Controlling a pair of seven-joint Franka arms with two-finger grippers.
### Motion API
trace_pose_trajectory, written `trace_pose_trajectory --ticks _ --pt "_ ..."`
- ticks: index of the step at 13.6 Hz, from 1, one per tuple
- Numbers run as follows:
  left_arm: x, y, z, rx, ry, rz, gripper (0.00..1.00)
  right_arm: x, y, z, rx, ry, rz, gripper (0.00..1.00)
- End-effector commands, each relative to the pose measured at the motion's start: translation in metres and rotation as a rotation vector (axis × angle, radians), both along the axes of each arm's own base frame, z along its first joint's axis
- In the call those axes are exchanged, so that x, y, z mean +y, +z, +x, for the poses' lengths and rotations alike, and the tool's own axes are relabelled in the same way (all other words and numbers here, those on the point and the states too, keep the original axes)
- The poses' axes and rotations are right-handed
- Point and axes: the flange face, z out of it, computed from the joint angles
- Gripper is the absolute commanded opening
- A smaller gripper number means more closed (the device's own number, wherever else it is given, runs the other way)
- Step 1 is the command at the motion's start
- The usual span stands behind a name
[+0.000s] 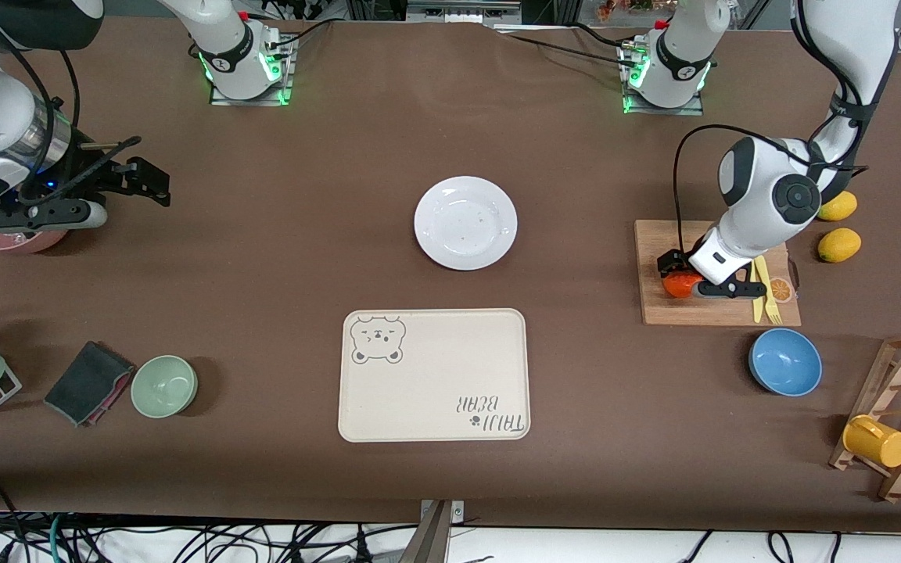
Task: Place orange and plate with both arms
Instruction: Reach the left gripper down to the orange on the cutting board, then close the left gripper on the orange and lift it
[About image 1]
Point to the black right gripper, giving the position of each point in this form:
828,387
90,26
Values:
91,169

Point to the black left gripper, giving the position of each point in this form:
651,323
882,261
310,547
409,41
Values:
671,262

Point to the orange mandarin fruit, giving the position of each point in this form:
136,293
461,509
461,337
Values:
680,287

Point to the white round plate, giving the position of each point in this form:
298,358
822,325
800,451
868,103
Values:
466,223

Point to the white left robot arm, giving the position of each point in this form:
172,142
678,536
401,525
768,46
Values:
771,195

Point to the wooden cutting board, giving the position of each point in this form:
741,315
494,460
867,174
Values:
669,313

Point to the yellow plastic knife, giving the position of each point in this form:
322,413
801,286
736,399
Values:
758,309

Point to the yellow plastic fork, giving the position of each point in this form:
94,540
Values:
769,297

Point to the blue bowl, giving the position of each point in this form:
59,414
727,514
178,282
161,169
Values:
785,362

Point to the pink ribbed bowl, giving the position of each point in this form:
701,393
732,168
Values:
5,241

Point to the yellow lemon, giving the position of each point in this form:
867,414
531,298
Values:
841,207
839,245

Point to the pale green bowl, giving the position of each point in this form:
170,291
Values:
164,386

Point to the dark grey folded cloth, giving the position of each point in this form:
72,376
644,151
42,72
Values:
87,383

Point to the wooden cup rack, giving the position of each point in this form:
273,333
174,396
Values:
900,375

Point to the cream bear print tray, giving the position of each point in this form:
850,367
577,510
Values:
435,383

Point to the yellow cup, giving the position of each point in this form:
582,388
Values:
877,442

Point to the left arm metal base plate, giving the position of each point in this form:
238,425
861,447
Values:
693,107

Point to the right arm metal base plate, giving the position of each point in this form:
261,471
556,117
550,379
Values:
282,86

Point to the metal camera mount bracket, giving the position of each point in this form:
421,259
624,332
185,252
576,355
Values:
433,532

